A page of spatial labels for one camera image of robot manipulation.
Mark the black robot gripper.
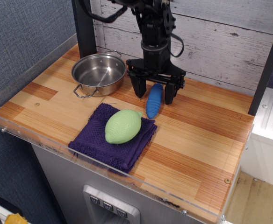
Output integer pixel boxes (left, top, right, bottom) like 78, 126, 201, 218
126, 49, 186, 105

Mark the blue handled metal spoon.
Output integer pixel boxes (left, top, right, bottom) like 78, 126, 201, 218
146, 83, 163, 119

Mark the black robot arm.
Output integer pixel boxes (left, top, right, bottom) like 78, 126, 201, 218
116, 0, 186, 105

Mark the yellow object at corner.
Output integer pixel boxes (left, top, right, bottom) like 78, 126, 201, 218
4, 213, 28, 224

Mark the green toy lemon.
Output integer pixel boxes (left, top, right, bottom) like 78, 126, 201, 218
105, 109, 142, 144

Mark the stainless steel pot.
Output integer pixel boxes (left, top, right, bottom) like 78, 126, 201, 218
72, 51, 127, 98

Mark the purple folded towel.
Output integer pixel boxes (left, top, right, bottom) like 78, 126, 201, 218
68, 103, 157, 173

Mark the white ribbed side counter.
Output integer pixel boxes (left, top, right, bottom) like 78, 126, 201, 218
240, 88, 273, 185

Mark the grey dispenser button panel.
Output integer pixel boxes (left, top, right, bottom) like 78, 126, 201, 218
83, 184, 141, 224

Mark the clear acrylic table guard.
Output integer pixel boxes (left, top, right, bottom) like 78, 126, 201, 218
0, 35, 253, 224

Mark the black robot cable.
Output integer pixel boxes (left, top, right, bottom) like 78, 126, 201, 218
79, 0, 128, 24

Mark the black left vertical post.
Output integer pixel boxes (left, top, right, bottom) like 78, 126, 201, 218
72, 0, 97, 58

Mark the black vertical post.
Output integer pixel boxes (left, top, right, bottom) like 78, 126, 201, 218
72, 0, 97, 58
248, 44, 273, 116

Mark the black right vertical post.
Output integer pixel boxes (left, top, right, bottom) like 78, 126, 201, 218
248, 44, 273, 116

